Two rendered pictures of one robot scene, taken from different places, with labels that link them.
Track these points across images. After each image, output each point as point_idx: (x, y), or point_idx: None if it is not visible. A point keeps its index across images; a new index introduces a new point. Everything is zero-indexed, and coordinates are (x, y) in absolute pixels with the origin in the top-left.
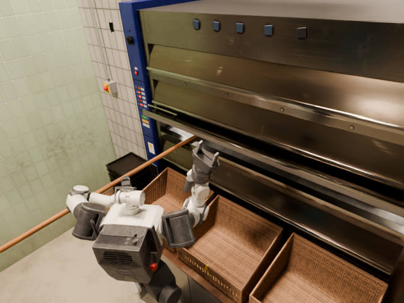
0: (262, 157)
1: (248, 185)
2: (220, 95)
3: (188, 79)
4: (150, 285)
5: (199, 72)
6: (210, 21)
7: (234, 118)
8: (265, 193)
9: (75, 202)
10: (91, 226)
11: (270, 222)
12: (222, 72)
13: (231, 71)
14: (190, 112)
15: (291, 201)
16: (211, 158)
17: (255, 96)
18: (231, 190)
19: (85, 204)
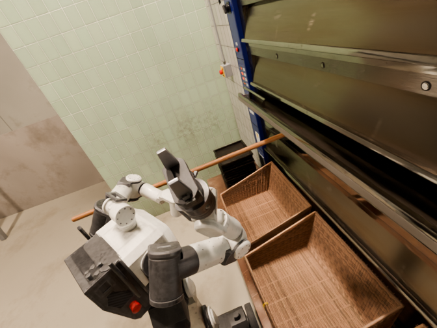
0: (358, 184)
1: (354, 214)
2: (315, 67)
3: (278, 47)
4: (151, 317)
5: (287, 32)
6: None
7: (333, 105)
8: (379, 237)
9: None
10: (101, 228)
11: (382, 284)
12: (315, 23)
13: (328, 16)
14: (280, 96)
15: (428, 273)
16: (186, 183)
17: (367, 60)
18: (330, 213)
19: (99, 202)
